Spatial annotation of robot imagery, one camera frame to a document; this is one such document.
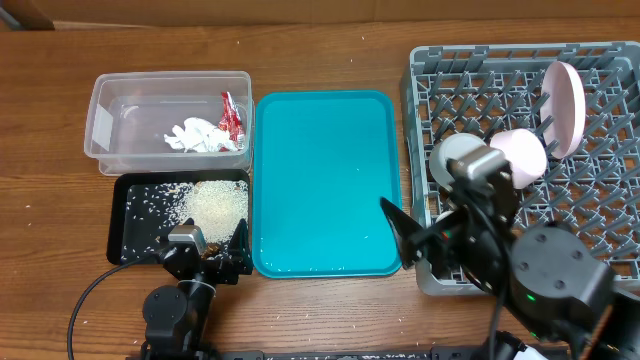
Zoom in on red snack wrapper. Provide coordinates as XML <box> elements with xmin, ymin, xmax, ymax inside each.
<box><xmin>218</xmin><ymin>92</ymin><xmax>245</xmax><ymax>150</ymax></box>

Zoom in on white cup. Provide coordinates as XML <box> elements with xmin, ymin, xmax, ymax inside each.
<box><xmin>435</xmin><ymin>210</ymin><xmax>454</xmax><ymax>223</ymax></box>

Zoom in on black food waste tray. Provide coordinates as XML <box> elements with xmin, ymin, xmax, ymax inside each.
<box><xmin>106</xmin><ymin>169</ymin><xmax>250</xmax><ymax>265</ymax></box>

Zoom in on pile of rice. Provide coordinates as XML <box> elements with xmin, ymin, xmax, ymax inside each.
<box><xmin>167</xmin><ymin>180</ymin><xmax>249</xmax><ymax>244</ymax></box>

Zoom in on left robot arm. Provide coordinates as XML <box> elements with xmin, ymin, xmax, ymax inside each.
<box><xmin>140</xmin><ymin>219</ymin><xmax>253</xmax><ymax>359</ymax></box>

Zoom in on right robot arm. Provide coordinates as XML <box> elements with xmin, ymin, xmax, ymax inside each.
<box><xmin>380</xmin><ymin>167</ymin><xmax>639</xmax><ymax>359</ymax></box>

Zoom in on grey dishwasher rack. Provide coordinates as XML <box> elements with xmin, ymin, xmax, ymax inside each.
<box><xmin>400</xmin><ymin>42</ymin><xmax>639</xmax><ymax>291</ymax></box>

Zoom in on brown food scraps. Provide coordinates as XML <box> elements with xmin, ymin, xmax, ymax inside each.
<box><xmin>201</xmin><ymin>243</ymin><xmax>223</xmax><ymax>260</ymax></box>

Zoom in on white bowl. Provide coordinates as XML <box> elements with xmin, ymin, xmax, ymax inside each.
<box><xmin>428</xmin><ymin>133</ymin><xmax>485</xmax><ymax>191</ymax></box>

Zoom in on clear plastic bin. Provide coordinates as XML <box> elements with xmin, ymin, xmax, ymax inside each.
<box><xmin>84</xmin><ymin>71</ymin><xmax>254</xmax><ymax>176</ymax></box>

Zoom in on small pink plate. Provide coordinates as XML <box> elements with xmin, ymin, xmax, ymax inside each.
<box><xmin>489</xmin><ymin>129</ymin><xmax>548</xmax><ymax>189</ymax></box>

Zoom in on teal plastic tray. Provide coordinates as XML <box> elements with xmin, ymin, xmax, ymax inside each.
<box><xmin>251</xmin><ymin>90</ymin><xmax>402</xmax><ymax>279</ymax></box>

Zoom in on white napkin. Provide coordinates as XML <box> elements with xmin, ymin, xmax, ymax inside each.
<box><xmin>164</xmin><ymin>117</ymin><xmax>240</xmax><ymax>153</ymax></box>

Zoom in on large pink plate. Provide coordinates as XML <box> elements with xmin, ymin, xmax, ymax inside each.
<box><xmin>540</xmin><ymin>61</ymin><xmax>586</xmax><ymax>159</ymax></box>

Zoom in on black cable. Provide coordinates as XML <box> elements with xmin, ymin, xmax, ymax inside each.
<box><xmin>66</xmin><ymin>255</ymin><xmax>166</xmax><ymax>360</ymax></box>

